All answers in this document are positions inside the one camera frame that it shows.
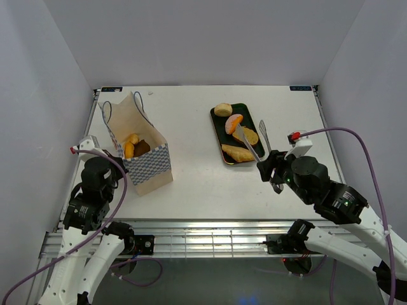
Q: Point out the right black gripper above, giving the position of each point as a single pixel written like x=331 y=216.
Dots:
x=276 y=160

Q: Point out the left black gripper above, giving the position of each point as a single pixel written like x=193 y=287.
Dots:
x=120 y=172

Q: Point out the metal serving tongs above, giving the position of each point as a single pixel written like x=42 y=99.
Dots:
x=257 y=151

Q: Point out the brown chocolate swirl bread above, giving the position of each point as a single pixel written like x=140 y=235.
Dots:
x=141 y=148

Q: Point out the blue checkered paper bag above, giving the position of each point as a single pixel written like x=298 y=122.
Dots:
x=151 y=170

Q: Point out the small pale croissant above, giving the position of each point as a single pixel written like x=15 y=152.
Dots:
x=133 y=139

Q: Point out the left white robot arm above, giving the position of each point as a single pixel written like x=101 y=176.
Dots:
x=89 y=243

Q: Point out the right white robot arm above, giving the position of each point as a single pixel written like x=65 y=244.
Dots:
x=384 y=252

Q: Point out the tan sliced bread piece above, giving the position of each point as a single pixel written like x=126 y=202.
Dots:
x=250 y=135

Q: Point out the large orange striped croissant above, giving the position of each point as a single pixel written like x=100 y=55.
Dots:
x=238 y=154

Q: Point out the dark green gold-rimmed tray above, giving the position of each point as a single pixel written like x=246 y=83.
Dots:
x=224 y=138

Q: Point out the pink sugared half bun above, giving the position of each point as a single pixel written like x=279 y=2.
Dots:
x=232 y=122

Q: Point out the pale round bun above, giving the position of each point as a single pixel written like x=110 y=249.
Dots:
x=223 y=110

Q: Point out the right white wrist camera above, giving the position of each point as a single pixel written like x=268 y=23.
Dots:
x=300 y=144

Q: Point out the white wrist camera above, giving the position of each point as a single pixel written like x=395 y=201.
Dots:
x=300 y=144
x=86 y=147

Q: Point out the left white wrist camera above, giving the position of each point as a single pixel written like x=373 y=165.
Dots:
x=86 y=147

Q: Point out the aluminium frame rail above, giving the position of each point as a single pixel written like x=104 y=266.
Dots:
x=211 y=209

